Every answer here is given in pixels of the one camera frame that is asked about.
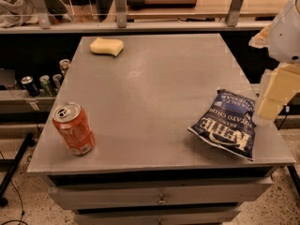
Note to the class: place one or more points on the top drawer with handle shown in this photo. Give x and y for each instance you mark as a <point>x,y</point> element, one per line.
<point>175,192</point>

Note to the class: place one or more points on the grey drawer cabinet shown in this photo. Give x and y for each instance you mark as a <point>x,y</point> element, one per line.
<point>140,104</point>

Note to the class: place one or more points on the black stand leg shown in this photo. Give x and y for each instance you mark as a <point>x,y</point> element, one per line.
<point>10,165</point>

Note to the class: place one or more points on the lower drawer with handle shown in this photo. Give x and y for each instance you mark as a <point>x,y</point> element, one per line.
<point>178,216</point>

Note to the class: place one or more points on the silver can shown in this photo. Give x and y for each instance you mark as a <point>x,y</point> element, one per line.
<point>57,79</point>

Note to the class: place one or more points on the dark blue can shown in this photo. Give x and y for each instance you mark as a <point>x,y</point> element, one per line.
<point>30,86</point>

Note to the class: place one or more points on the clear acrylic panel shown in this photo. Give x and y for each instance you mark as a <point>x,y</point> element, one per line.
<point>74,11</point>

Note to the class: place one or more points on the green can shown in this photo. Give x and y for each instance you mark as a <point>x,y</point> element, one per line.
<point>46,85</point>

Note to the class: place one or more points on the yellow sponge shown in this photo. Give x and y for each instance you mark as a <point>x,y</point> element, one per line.
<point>107,46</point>

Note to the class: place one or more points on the blue Kettle chip bag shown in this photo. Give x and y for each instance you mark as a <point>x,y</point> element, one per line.
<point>228,124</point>

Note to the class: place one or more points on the drawer with handle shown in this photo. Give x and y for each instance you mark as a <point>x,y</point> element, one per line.
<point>175,192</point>
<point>178,216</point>

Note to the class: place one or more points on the middle metal bracket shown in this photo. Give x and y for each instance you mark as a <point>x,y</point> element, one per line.
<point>121,16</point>

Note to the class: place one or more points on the tan can on shelf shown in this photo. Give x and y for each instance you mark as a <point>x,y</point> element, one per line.
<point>64,66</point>

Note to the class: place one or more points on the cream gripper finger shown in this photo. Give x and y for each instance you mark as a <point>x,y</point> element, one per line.
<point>261,39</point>
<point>278,87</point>

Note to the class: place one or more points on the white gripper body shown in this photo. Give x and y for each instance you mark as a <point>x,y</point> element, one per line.
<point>286,37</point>

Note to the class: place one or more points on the orange soda can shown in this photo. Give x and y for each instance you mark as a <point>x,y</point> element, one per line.
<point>72,124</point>

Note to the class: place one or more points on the left metal bracket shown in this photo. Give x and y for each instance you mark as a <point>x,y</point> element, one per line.
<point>42,14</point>

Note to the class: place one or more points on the grey cloth bundle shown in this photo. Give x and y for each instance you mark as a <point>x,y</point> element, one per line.
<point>17,13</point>

